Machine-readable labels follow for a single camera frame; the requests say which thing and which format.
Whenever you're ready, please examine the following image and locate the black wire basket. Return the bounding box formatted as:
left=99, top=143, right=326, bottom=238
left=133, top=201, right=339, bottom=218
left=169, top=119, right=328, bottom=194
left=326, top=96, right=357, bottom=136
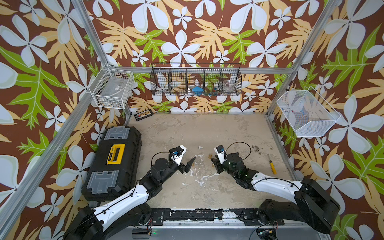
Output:
left=150, top=63, right=243, bottom=97

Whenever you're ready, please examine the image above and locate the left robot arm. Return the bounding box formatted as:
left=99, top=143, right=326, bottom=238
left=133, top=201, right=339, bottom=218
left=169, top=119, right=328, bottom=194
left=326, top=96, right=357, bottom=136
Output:
left=63, top=156, right=196, bottom=240

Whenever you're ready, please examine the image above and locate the small black tray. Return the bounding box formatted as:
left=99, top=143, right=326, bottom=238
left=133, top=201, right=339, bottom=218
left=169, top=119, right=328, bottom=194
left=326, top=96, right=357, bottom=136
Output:
left=134, top=109, right=154, bottom=122

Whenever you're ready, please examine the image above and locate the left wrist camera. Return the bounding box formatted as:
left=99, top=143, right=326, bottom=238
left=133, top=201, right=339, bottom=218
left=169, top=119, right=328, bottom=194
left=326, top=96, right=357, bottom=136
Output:
left=169, top=145, right=187, bottom=166

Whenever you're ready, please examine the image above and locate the white wire basket left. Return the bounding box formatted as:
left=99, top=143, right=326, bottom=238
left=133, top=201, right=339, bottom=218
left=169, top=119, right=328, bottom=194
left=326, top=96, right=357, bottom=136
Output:
left=90, top=64, right=135, bottom=110

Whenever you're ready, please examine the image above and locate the black yellow toolbox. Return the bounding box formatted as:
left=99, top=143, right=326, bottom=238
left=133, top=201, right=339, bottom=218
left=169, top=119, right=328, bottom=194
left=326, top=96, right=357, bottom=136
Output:
left=82, top=126, right=142, bottom=202

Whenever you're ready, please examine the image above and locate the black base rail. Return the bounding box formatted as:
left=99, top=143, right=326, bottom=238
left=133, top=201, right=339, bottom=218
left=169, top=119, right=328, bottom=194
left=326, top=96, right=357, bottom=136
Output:
left=146, top=207, right=286, bottom=226

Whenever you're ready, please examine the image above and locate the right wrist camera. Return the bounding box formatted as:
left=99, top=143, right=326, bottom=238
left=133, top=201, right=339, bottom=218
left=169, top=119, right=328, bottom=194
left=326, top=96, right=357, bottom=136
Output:
left=214, top=145, right=226, bottom=164

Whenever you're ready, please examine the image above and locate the white mesh basket right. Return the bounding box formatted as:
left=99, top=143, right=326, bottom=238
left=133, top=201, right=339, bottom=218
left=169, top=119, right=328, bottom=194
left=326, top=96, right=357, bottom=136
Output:
left=277, top=87, right=341, bottom=138

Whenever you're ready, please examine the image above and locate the yellow handled screwdriver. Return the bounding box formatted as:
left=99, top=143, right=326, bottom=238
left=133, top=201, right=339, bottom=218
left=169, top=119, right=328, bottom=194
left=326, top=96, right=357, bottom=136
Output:
left=267, top=155, right=277, bottom=175

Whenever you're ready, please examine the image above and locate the blue item in basket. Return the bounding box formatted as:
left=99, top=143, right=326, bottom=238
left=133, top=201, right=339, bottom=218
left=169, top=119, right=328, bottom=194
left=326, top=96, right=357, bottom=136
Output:
left=192, top=87, right=204, bottom=96

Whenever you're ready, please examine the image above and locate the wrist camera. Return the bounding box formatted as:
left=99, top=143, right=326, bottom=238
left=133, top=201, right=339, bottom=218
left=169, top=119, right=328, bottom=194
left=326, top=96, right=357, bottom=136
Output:
left=214, top=145, right=226, bottom=164
left=169, top=145, right=187, bottom=166

